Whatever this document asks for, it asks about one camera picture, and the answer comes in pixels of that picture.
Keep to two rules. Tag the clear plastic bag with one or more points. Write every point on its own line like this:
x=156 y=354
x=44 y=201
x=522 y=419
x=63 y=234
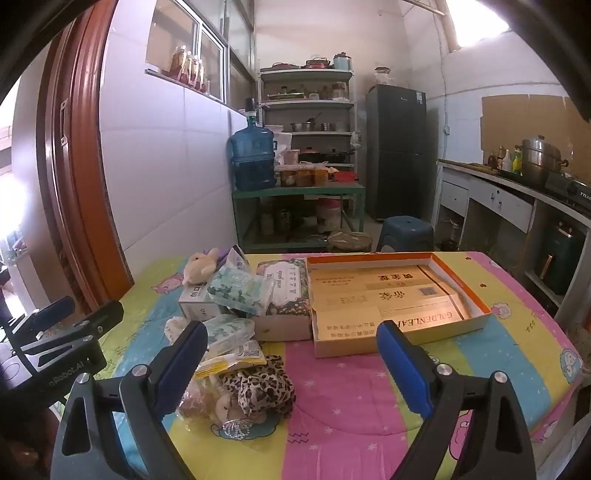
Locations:
x=198 y=401

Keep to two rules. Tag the white and purple packet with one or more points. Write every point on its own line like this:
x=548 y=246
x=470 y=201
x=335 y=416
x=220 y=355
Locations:
x=238 y=261

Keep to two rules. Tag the brown wooden door frame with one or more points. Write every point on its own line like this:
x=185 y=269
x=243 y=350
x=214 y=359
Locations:
x=87 y=138

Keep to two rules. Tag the floral tissue box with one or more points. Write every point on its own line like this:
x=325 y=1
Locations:
x=284 y=295

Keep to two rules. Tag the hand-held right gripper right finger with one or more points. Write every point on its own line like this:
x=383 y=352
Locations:
x=401 y=364

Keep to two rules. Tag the aluminium frame window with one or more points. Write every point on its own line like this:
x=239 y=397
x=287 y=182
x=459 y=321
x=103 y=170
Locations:
x=217 y=27

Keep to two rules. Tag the white face mask box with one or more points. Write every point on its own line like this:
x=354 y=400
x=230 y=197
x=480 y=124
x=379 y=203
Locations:
x=196 y=302

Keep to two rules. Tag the white jar with red lid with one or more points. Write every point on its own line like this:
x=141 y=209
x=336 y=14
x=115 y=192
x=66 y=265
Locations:
x=328 y=217

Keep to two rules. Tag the red lidded pot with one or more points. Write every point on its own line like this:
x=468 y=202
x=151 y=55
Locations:
x=317 y=63

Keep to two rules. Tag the blue water jug with pump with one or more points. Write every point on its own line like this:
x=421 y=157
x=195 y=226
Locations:
x=251 y=157

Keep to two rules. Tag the glass jar of pickles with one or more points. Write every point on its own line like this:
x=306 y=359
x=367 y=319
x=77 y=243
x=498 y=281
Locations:
x=321 y=174
x=304 y=175
x=287 y=176

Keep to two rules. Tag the white kitchen counter cabinet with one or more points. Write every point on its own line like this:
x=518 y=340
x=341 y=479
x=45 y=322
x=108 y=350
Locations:
x=503 y=203

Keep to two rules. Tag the blue plastic stool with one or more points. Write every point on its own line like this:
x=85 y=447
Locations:
x=404 y=228

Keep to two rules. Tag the large clear glass jar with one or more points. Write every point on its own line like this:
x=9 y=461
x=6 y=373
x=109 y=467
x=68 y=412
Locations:
x=381 y=76

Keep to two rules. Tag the leopard print scrunchie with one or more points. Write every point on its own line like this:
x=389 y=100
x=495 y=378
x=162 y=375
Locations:
x=263 y=387

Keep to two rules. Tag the teal enamel pot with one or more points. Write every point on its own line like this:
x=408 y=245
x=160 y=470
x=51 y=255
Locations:
x=342 y=61

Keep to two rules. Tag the high skylight window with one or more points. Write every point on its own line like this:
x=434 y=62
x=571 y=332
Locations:
x=475 y=21

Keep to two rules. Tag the white metal shelf rack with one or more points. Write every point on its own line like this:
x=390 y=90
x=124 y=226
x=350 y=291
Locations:
x=307 y=105

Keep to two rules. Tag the yellow and white packet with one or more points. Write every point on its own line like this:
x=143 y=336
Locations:
x=231 y=362

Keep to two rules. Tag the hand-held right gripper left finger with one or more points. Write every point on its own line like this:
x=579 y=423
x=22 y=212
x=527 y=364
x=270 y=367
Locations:
x=180 y=364

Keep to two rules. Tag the green metal table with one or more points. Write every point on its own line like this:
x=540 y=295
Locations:
x=300 y=190

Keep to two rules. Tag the red-filled glass bottle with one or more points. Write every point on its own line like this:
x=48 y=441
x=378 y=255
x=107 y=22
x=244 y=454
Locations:
x=178 y=62
x=201 y=76
x=190 y=69

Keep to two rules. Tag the beige plush rabbit toy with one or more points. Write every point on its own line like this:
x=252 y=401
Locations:
x=196 y=270

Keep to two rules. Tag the small steel pot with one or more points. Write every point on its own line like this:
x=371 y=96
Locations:
x=302 y=127

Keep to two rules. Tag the silver rhinestone tiara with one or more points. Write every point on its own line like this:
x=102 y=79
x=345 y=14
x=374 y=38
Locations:
x=236 y=428

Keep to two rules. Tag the brown cardboard wall sheet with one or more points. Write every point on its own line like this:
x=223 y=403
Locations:
x=508 y=120

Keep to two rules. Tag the shallow gold cardboard box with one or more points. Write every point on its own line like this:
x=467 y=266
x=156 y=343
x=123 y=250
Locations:
x=369 y=295

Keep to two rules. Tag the round cushioned stool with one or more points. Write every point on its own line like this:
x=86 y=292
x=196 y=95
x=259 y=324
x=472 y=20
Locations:
x=348 y=241

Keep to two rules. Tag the white plastic bottle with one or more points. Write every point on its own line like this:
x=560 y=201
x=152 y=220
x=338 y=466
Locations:
x=506 y=161

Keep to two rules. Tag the yellow-green bottle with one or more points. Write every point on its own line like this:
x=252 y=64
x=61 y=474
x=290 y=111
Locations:
x=517 y=161

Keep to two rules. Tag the dark green air fryer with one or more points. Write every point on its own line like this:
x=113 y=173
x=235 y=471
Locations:
x=558 y=254

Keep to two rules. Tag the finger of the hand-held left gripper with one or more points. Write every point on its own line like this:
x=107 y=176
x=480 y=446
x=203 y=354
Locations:
x=51 y=309
x=92 y=318

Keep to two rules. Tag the red plastic bowl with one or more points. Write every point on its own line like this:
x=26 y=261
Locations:
x=345 y=177

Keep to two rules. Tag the dark refrigerator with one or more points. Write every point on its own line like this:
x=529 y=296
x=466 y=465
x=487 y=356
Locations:
x=395 y=138

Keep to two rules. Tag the green tray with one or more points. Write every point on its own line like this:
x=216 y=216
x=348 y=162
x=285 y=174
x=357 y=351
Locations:
x=286 y=96

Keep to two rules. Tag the black gas stove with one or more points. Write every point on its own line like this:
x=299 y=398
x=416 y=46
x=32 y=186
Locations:
x=570 y=187

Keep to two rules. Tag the dark sauce bottle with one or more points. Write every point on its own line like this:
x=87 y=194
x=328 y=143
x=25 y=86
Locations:
x=493 y=161

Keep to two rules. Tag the white plastic bag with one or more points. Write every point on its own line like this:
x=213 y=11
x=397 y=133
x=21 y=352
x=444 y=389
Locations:
x=563 y=452

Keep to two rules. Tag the white floral cloth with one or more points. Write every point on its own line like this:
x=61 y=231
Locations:
x=177 y=328

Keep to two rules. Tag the steel steamer pot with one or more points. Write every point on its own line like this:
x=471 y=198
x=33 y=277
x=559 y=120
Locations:
x=540 y=157

